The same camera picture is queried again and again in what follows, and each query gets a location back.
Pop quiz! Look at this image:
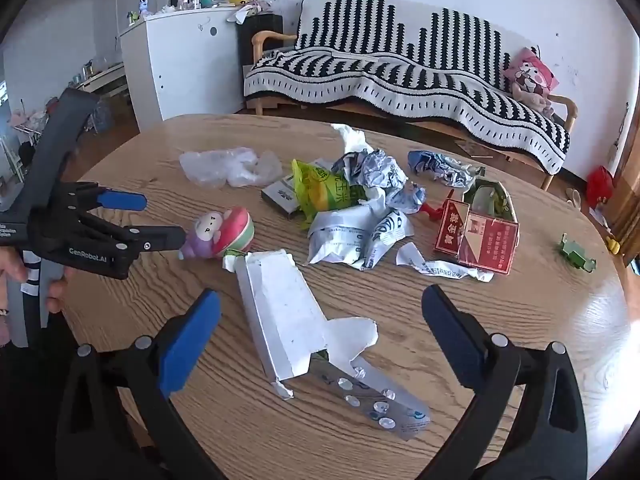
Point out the silver pill blister pack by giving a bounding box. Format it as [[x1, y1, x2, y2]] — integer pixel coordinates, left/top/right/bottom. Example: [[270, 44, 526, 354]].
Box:
[[309, 351, 431, 441]]

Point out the yellow green popcorn bag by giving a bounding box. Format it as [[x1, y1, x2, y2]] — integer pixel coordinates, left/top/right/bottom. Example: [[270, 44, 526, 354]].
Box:
[[291, 159, 367, 226]]

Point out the black white striped sofa blanket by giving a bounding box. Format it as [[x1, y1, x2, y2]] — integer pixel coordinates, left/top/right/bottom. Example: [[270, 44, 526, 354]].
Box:
[[244, 0, 570, 176]]

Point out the red bag on floor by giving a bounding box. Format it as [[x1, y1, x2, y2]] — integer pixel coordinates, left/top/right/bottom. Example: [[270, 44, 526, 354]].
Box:
[[586, 166, 614, 209]]

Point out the white blue pouch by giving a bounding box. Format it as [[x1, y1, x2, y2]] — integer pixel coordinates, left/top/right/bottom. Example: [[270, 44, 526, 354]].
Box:
[[307, 194, 413, 270]]

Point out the white cabinet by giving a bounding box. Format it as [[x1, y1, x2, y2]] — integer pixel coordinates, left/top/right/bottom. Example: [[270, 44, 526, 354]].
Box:
[[119, 8, 244, 131]]

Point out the red plastic scrap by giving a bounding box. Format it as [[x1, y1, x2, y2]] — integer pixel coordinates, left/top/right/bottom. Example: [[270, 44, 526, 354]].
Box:
[[420, 190, 454, 222]]

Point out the red cigarette box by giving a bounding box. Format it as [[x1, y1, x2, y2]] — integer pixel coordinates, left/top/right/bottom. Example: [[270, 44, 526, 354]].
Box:
[[434, 200, 520, 275]]

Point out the small grey white box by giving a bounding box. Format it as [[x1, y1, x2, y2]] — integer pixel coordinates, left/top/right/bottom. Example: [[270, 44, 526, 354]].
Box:
[[260, 174, 300, 219]]

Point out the clear plastic bag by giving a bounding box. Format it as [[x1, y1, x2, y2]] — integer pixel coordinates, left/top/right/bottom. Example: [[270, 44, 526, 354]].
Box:
[[179, 148, 283, 188]]

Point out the white torn cardboard box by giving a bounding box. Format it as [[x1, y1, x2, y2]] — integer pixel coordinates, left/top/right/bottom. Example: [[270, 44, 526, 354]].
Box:
[[222, 249, 378, 400]]

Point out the pink watermelon squishy toy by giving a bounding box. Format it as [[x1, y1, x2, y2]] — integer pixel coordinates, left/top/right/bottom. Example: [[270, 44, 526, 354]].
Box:
[[178, 207, 255, 260]]

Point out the yellow floor toy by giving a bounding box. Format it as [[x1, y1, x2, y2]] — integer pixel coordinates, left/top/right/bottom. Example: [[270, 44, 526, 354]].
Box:
[[605, 236, 620, 255]]

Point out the white blue paper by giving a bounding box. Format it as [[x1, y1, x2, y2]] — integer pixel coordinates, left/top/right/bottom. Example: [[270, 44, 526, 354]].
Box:
[[331, 124, 426, 214]]

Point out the person's left hand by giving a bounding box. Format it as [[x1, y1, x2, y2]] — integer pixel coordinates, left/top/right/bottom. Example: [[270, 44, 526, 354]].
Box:
[[0, 246, 76, 316]]

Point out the blue silver wrapper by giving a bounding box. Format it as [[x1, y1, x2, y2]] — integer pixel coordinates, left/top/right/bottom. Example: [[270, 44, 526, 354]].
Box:
[[408, 151, 486, 190]]

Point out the green white paper bowl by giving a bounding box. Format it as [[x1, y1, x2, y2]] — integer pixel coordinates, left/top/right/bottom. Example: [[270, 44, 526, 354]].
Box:
[[462, 177, 518, 223]]

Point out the green plastic toy shell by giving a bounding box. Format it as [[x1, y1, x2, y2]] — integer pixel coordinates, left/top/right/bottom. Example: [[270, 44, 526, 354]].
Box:
[[559, 233, 597, 273]]

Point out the pink cartoon pillow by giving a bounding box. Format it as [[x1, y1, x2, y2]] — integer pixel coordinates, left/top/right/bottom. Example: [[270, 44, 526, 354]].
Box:
[[503, 48, 559, 96]]

